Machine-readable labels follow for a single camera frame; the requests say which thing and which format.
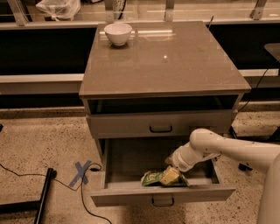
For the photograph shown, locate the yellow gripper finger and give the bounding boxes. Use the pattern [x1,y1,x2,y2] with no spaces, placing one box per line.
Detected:
[160,166,180,186]

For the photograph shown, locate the green jalapeno chip bag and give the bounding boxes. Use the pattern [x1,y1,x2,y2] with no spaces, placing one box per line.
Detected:
[141,171,189,187]

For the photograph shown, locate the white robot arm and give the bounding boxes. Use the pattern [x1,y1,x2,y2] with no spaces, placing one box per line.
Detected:
[165,129,280,224]

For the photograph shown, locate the closed grey top drawer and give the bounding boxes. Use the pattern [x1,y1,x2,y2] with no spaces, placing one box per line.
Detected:
[87,109,235,139]

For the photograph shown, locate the open grey middle drawer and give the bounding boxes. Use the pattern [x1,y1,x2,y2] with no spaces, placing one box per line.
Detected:
[91,137,235,207]

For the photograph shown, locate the grey drawer cabinet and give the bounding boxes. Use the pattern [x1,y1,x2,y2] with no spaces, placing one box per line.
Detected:
[78,20,252,158]

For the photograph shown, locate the clear plastic bag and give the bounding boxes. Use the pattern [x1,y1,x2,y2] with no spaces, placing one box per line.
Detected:
[36,0,81,21]

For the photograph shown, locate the black stand leg right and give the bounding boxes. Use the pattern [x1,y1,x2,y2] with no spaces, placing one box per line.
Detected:
[238,164,253,172]

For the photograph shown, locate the black stand leg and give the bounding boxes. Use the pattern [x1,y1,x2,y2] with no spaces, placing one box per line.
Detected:
[238,164,253,172]
[0,168,57,224]

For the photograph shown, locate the blue tape cross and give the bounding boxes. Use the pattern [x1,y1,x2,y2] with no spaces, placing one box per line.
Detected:
[69,160,91,187]

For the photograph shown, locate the white ceramic bowl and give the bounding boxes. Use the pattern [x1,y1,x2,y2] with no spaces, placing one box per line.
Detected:
[104,23,132,46]

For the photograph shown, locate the black stand leg left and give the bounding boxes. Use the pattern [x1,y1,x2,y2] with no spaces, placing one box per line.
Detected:
[0,168,57,224]

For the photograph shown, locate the black cable right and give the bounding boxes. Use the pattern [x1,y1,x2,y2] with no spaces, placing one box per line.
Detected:
[237,59,280,113]

